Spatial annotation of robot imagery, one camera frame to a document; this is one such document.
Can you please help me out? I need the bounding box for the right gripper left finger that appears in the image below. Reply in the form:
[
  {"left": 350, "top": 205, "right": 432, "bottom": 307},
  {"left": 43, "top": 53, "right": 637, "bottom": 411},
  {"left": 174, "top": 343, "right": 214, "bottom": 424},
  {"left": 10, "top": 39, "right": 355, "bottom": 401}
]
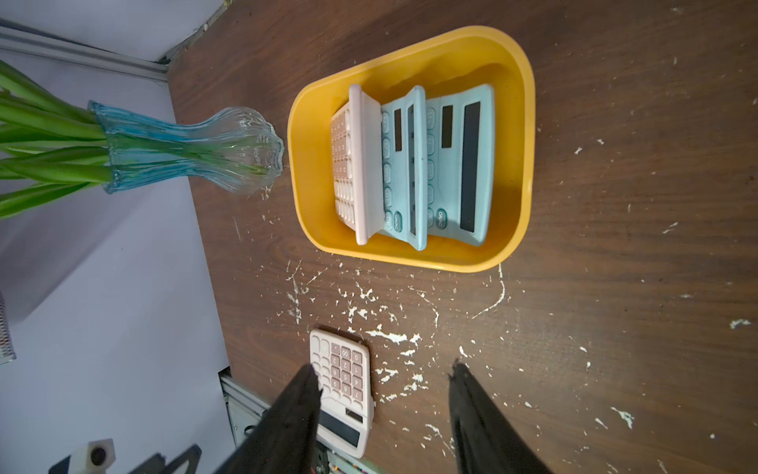
[{"left": 217, "top": 363, "right": 322, "bottom": 473}]

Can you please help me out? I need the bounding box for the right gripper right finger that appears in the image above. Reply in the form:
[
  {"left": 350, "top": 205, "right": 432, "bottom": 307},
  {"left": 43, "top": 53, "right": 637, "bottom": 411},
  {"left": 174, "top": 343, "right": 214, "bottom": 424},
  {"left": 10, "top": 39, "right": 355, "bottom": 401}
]
[{"left": 449, "top": 361, "right": 550, "bottom": 473}]

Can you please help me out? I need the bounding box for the pink calculator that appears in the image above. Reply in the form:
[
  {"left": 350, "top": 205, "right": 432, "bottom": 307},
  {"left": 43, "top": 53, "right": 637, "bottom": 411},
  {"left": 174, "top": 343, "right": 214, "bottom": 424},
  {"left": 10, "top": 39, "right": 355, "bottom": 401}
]
[
  {"left": 309, "top": 329, "right": 374, "bottom": 458},
  {"left": 330, "top": 84, "right": 385, "bottom": 245}
]

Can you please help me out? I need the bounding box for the teal calculator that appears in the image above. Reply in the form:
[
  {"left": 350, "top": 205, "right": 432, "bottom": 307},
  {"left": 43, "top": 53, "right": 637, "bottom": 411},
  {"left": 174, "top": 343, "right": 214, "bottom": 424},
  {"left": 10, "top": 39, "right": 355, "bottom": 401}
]
[
  {"left": 426, "top": 84, "right": 495, "bottom": 247},
  {"left": 381, "top": 86, "right": 428, "bottom": 251}
]

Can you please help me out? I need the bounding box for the yellow plastic storage box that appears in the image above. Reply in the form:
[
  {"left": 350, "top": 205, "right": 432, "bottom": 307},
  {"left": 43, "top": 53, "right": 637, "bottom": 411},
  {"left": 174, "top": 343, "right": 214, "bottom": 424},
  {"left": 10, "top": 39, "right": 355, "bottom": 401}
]
[{"left": 287, "top": 26, "right": 536, "bottom": 273}]

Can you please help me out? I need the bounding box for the blue glass vase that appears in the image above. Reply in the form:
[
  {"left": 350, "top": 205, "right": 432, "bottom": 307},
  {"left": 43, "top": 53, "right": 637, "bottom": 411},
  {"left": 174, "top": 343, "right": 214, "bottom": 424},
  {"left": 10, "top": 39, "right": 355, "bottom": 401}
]
[{"left": 89, "top": 101, "right": 284, "bottom": 195}]

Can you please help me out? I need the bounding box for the artificial flower bouquet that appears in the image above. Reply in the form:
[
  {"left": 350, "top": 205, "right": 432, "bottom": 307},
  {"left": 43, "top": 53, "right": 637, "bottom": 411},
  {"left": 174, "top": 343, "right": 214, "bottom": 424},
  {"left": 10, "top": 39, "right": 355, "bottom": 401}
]
[{"left": 0, "top": 58, "right": 179, "bottom": 220}]

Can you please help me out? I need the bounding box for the white mesh wall basket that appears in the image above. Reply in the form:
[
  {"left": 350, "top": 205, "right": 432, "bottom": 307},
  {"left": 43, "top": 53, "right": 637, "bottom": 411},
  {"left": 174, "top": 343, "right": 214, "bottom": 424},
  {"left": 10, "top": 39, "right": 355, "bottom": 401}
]
[{"left": 0, "top": 296, "right": 16, "bottom": 365}]

